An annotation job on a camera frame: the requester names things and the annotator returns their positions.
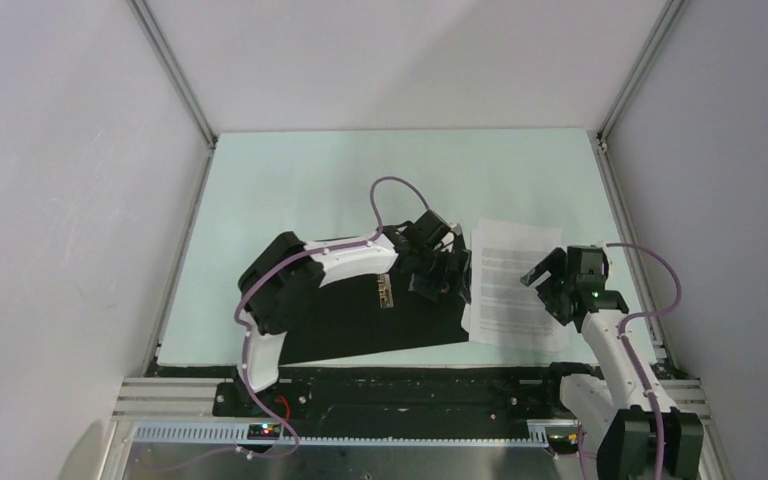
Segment aluminium frame post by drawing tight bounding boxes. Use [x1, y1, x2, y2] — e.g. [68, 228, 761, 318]
[126, 0, 218, 149]
[595, 0, 687, 150]

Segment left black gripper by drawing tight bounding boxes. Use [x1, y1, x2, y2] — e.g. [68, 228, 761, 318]
[410, 246, 470, 305]

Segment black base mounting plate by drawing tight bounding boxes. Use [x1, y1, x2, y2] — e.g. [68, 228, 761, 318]
[212, 364, 608, 440]

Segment printed white paper sheets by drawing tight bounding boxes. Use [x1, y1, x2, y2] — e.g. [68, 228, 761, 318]
[465, 218, 570, 355]

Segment controller board with leds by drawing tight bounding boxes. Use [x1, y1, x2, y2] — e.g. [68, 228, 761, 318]
[546, 433, 579, 457]
[246, 423, 283, 441]

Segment left controller board with LEDs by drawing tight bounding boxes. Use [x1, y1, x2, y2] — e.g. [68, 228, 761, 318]
[246, 423, 283, 441]

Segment right controller board with LEDs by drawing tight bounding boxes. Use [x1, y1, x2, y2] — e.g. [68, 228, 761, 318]
[546, 433, 579, 457]

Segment silver folder clip mechanism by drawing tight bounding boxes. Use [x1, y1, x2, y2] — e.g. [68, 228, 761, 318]
[376, 274, 394, 309]

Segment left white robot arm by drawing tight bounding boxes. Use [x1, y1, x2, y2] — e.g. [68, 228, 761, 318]
[233, 209, 472, 417]

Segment left aluminium frame post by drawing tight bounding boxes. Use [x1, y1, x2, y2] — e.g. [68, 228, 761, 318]
[126, 0, 218, 149]

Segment aluminium front rail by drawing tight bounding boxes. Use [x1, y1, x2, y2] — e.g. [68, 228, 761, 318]
[112, 377, 713, 423]

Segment right aluminium frame post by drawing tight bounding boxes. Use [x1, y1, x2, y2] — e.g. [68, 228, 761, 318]
[595, 0, 687, 150]

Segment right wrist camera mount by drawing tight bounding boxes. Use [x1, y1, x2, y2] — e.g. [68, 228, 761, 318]
[595, 241, 613, 267]

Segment red and black folder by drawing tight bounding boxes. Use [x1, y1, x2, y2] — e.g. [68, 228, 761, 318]
[280, 275, 469, 365]

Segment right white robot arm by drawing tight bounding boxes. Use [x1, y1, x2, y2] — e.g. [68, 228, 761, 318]
[521, 246, 705, 479]

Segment white slotted cable duct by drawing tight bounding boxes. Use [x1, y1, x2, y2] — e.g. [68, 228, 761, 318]
[133, 422, 551, 448]

